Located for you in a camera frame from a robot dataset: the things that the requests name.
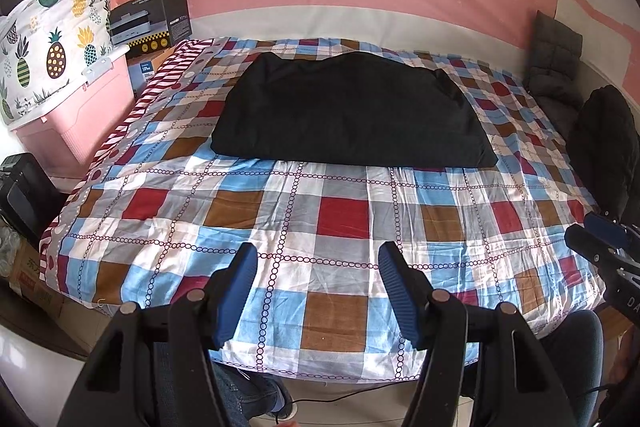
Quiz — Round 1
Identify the person's shoe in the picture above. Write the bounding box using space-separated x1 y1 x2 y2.
271 387 299 423

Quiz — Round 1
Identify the black cable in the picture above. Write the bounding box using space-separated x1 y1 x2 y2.
272 384 423 427

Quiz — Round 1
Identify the black garment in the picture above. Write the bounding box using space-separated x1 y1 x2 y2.
210 51 499 168

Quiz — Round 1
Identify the person's left leg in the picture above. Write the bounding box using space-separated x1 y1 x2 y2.
152 342 283 427

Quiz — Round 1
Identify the checkered blanket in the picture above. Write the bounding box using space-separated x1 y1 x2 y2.
39 37 608 382

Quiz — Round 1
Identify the person's leg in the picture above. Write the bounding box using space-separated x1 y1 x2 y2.
152 342 283 427
537 309 606 427

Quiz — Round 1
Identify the brown cardboard box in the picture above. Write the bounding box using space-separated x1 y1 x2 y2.
0 237 66 323

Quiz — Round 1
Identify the black printed box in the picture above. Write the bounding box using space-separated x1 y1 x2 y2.
109 0 193 60

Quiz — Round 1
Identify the cardboard box with blue label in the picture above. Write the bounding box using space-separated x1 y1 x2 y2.
127 47 176 100

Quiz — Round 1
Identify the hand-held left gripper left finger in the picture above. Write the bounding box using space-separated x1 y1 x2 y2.
65 242 261 427

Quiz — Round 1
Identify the pineapple print fabric bag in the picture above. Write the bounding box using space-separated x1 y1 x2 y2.
0 0 113 128

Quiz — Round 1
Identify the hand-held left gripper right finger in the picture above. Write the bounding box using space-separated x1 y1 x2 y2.
377 240 576 427

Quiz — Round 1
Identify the black padded jacket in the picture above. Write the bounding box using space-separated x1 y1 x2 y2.
567 84 640 225

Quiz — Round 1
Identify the pink plastic storage box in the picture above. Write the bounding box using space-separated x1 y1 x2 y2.
12 44 136 168

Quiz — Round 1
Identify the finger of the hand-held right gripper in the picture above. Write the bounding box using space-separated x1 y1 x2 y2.
564 224 620 266
584 212 630 249

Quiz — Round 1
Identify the person's right leg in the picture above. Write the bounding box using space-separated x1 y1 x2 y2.
537 309 606 427

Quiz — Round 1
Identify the grey padded jacket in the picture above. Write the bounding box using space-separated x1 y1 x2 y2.
525 11 588 142

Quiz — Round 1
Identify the black case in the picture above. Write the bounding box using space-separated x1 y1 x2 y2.
0 153 63 248

